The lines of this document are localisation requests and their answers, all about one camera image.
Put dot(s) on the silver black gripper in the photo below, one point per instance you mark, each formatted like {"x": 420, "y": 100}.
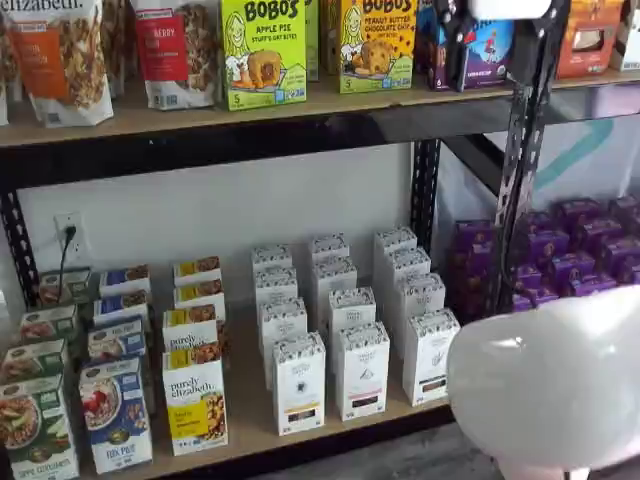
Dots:
{"x": 454, "y": 45}

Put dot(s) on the white box green strip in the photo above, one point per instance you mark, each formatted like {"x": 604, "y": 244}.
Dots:
{"x": 409, "y": 261}
{"x": 420, "y": 292}
{"x": 395, "y": 237}
{"x": 427, "y": 360}

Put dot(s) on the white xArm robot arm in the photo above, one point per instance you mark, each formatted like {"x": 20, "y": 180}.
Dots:
{"x": 540, "y": 380}

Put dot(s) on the purple snack bar box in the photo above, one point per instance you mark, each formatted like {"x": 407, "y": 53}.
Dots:
{"x": 490, "y": 55}

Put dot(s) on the yellow Bobo's peanut butter box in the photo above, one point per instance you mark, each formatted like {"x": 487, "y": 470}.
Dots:
{"x": 377, "y": 45}

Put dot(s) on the orange food box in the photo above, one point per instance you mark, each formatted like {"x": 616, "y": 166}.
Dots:
{"x": 587, "y": 40}

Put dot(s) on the green Bobo's apple pie box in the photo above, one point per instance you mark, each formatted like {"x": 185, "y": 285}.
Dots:
{"x": 262, "y": 55}
{"x": 312, "y": 40}

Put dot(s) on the small purple box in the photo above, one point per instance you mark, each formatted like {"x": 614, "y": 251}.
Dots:
{"x": 549, "y": 245}
{"x": 472, "y": 265}
{"x": 597, "y": 234}
{"x": 625, "y": 207}
{"x": 590, "y": 287}
{"x": 475, "y": 300}
{"x": 621, "y": 252}
{"x": 572, "y": 269}
{"x": 474, "y": 235}
{"x": 577, "y": 211}

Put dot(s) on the white box pink strip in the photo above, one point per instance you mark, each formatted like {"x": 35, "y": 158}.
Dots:
{"x": 362, "y": 372}
{"x": 335, "y": 275}
{"x": 352, "y": 307}
{"x": 328, "y": 247}

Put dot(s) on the white box yellow strip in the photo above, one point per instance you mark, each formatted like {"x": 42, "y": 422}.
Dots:
{"x": 275, "y": 285}
{"x": 282, "y": 320}
{"x": 298, "y": 385}
{"x": 271, "y": 257}

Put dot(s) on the wooden shelf board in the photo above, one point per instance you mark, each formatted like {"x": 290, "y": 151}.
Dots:
{"x": 150, "y": 122}
{"x": 250, "y": 400}

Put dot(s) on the white yellow Purely Elizabeth box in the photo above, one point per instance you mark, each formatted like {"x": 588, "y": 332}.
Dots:
{"x": 190, "y": 330}
{"x": 199, "y": 295}
{"x": 195, "y": 400}
{"x": 197, "y": 270}

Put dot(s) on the blue oatmeal box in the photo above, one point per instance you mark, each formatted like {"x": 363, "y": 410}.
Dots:
{"x": 115, "y": 415}
{"x": 116, "y": 340}
{"x": 124, "y": 280}
{"x": 120, "y": 306}

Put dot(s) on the green oatmeal box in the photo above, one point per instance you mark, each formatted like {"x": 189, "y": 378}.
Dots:
{"x": 35, "y": 430}
{"x": 47, "y": 325}
{"x": 65, "y": 285}
{"x": 32, "y": 360}

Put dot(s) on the red granola bag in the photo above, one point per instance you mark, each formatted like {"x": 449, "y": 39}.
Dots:
{"x": 175, "y": 55}

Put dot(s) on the orange granola bag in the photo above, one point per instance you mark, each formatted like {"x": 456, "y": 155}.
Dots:
{"x": 60, "y": 60}

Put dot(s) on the black metal shelf frame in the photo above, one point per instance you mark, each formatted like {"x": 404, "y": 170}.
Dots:
{"x": 200, "y": 150}

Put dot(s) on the white wall outlet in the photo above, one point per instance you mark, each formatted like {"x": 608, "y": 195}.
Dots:
{"x": 67, "y": 222}

